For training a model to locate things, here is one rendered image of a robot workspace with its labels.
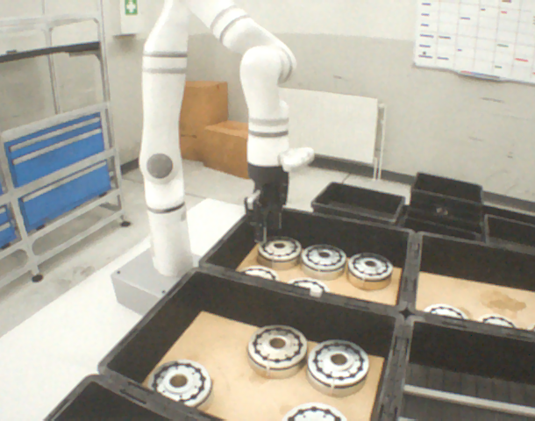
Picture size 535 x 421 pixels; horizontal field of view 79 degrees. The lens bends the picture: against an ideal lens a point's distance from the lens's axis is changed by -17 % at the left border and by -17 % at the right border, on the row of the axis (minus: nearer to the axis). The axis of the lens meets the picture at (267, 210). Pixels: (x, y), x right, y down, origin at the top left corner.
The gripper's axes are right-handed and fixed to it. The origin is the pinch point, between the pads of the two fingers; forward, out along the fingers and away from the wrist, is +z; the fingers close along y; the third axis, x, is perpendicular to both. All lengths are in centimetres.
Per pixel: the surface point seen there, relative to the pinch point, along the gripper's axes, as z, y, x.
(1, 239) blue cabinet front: 61, -12, -179
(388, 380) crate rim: 5.2, 22.4, 30.6
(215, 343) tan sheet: 15.1, 19.1, -0.7
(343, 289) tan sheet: 14.7, -7.1, 14.8
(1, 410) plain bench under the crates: 29, 52, -35
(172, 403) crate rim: 5.4, 39.2, 6.9
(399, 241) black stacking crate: 7.5, -20.8, 23.4
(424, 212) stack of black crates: 48, -131, 23
